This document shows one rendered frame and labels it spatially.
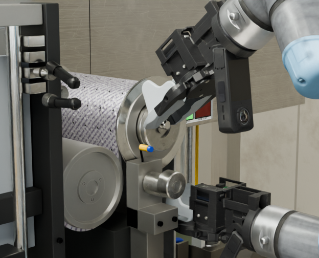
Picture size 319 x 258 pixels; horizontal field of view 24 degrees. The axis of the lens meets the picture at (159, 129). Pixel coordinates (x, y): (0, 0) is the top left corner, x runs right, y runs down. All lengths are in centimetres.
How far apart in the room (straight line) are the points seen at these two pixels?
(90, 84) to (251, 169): 340
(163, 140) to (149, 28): 49
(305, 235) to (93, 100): 38
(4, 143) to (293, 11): 35
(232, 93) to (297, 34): 16
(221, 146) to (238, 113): 111
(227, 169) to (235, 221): 97
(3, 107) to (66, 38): 60
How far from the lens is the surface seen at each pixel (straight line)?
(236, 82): 97
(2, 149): 85
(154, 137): 110
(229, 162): 208
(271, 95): 191
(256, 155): 448
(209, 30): 99
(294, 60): 83
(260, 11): 91
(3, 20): 80
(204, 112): 171
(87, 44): 146
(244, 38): 94
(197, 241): 125
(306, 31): 84
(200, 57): 99
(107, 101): 112
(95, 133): 113
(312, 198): 426
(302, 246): 102
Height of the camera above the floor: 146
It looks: 11 degrees down
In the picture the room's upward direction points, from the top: straight up
